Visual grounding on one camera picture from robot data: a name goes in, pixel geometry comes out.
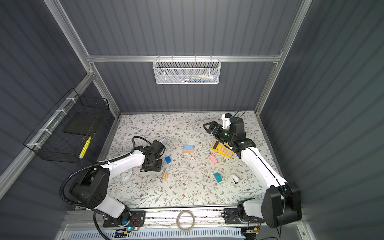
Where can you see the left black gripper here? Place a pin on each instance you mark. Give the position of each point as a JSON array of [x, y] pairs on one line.
[[158, 168]]

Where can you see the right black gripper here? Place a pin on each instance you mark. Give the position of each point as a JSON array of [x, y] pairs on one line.
[[215, 125]]

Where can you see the dark blue cube block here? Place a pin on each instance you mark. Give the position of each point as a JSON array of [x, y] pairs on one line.
[[168, 160]]

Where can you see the pink block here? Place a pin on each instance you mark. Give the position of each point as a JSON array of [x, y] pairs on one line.
[[213, 159]]

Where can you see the natural wood block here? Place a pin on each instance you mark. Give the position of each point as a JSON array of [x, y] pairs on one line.
[[188, 150]]

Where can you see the light blue block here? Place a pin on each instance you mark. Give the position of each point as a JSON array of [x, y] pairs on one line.
[[188, 147]]

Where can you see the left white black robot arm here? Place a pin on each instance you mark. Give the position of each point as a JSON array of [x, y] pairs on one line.
[[91, 186]]

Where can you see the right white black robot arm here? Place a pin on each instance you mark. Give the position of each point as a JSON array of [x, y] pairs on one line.
[[281, 203]]

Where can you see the teal green block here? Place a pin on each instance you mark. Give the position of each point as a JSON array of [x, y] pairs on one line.
[[218, 177]]

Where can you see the yellow calculator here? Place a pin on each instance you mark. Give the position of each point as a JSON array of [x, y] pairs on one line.
[[222, 149]]

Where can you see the round white clock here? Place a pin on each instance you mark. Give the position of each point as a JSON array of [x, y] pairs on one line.
[[124, 177]]

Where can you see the markers in white basket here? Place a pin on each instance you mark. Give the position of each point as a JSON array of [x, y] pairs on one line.
[[200, 79]]

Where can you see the clear tape roll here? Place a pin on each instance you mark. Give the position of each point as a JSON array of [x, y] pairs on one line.
[[185, 221]]

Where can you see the small white device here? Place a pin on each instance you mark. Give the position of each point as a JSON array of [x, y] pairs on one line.
[[235, 178]]

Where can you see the yellow marker pen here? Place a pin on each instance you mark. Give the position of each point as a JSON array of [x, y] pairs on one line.
[[85, 148]]

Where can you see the black pad in basket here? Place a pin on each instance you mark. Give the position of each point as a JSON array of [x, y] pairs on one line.
[[83, 124]]

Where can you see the white wire mesh basket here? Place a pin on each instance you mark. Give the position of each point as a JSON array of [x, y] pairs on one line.
[[168, 72]]

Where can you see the black wire basket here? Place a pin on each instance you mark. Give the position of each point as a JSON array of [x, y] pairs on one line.
[[67, 134]]

